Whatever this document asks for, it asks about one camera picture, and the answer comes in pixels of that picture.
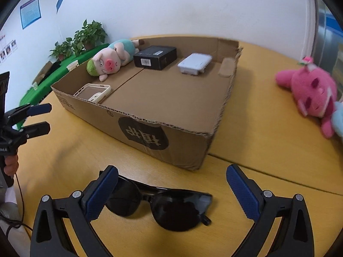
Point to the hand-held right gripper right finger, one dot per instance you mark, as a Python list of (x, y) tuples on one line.
[(241, 192)]

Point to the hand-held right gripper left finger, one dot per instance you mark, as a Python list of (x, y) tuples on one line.
[(101, 192)]

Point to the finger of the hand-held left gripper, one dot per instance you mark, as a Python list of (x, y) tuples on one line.
[(40, 109), (37, 129)]

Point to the black sunglasses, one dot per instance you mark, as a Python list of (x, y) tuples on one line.
[(174, 211)]

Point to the cream phone case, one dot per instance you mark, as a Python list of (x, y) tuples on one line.
[(107, 89)]

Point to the plush pig toy teal shirt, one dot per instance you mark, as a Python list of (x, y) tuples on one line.
[(107, 61)]

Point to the brown cardboard box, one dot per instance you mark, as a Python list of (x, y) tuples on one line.
[(166, 96)]

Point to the black rectangular box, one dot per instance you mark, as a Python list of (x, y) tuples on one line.
[(155, 56)]

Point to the white router device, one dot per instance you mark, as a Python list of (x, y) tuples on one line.
[(194, 61)]

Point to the person's left forearm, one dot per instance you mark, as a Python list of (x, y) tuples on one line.
[(12, 203)]

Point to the wooden desktop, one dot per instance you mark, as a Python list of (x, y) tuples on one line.
[(254, 128)]

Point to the person's left hand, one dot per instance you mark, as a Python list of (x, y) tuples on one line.
[(12, 164)]

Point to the open cardboard carton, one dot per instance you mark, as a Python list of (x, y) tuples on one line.
[(47, 72)]

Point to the white paper cup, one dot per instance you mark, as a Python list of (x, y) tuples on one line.
[(72, 65)]

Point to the small potted green plant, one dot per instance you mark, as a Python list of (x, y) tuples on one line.
[(61, 48)]

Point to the large potted green plant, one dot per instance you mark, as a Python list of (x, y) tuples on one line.
[(89, 33)]

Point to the light blue plush toy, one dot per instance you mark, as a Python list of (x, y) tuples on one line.
[(338, 124)]

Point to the pink plush toy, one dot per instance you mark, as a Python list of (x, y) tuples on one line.
[(308, 91)]

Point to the wall poster with photos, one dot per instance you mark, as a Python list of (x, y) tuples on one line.
[(8, 48)]

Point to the blue framed wall poster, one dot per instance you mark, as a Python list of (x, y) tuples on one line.
[(30, 12)]

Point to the metal window frame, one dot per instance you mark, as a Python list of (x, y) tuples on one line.
[(327, 32)]

